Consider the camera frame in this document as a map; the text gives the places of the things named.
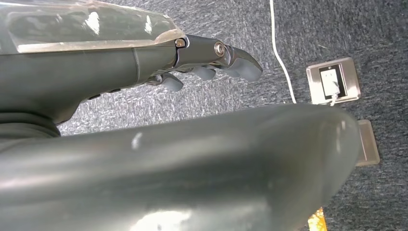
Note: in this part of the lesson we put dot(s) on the yellow patterned object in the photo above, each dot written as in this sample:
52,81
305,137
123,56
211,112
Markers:
318,221

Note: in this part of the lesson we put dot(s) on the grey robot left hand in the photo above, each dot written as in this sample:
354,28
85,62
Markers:
95,70

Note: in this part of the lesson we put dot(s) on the steel floor socket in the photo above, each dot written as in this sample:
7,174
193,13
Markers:
350,79

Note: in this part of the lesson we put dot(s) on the steel floor socket lid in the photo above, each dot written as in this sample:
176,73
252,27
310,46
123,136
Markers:
368,143

